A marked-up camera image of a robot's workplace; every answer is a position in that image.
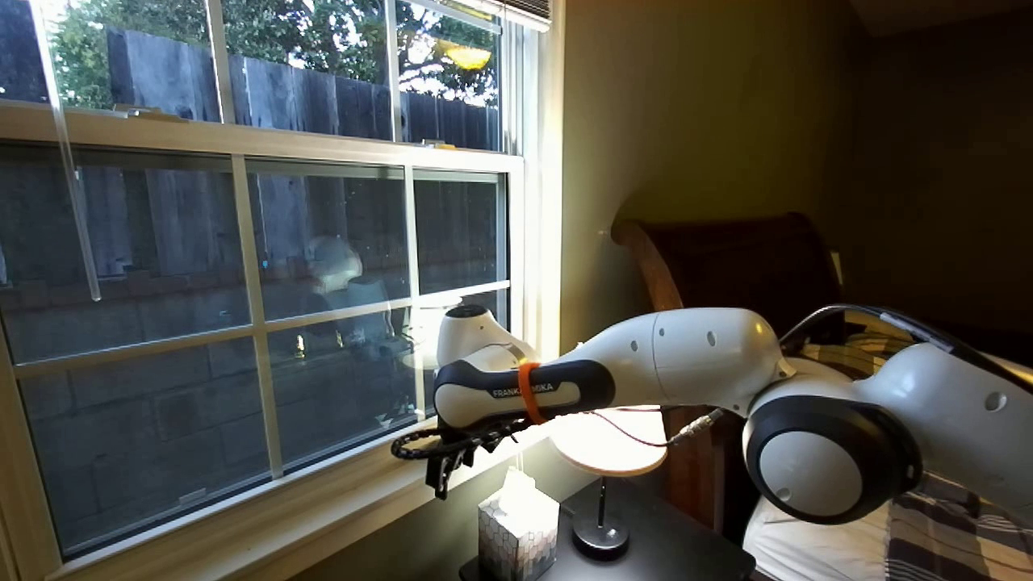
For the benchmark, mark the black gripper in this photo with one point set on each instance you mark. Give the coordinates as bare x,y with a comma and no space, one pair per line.
453,453

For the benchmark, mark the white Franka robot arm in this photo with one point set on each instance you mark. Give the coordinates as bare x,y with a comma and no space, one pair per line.
689,366

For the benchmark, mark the white tissue box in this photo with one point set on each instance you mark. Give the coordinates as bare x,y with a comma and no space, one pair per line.
518,527

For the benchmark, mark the lit white table lamp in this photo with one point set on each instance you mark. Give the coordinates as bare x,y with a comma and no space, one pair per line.
615,446

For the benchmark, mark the black side table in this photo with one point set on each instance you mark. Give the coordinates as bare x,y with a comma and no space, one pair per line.
665,551

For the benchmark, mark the white framed window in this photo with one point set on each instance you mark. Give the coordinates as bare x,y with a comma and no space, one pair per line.
215,325

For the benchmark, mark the dark wooden headboard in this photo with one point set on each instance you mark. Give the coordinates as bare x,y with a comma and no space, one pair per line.
731,259

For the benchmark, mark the white pillow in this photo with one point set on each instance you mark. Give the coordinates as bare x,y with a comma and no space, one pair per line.
809,551

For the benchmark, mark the clear blind wand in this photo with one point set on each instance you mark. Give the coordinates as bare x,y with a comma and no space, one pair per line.
66,172

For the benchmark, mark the plaid blanket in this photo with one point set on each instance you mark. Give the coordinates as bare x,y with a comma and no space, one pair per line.
971,538

